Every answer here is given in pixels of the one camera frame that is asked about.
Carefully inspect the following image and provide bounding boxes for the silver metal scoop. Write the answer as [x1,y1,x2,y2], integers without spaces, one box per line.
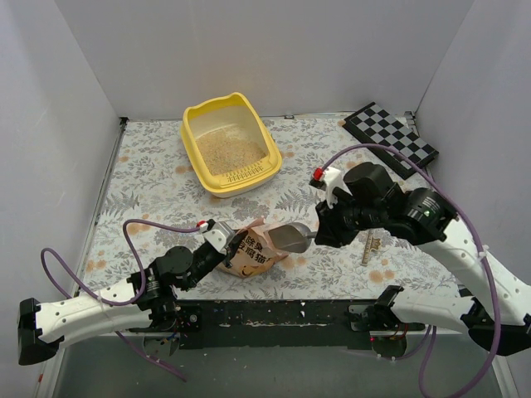
[268,222,317,254]

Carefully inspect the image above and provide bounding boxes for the pink cat litter bag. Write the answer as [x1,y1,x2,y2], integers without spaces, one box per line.
[217,218,289,279]

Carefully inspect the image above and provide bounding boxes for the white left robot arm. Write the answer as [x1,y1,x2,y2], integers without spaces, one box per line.
[17,242,234,366]

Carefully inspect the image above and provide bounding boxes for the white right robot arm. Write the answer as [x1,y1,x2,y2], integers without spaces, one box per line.
[310,163,530,357]

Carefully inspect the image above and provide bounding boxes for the beige litter in box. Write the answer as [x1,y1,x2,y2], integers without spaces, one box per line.
[197,132,266,176]

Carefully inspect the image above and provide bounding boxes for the yellow cat litter box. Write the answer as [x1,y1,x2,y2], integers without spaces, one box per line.
[181,92,282,198]

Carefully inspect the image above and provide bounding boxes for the wooden ruler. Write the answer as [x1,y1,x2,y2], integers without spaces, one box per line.
[361,230,381,266]

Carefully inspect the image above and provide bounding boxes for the floral tablecloth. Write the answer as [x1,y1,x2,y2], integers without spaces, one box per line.
[83,116,458,300]

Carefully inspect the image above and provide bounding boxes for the black folding chessboard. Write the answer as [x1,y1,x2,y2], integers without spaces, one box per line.
[343,102,439,168]

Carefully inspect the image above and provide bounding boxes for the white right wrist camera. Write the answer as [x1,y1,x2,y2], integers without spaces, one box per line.
[309,167,343,209]

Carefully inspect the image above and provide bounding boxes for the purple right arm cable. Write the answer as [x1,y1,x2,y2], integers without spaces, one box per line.
[323,143,499,396]

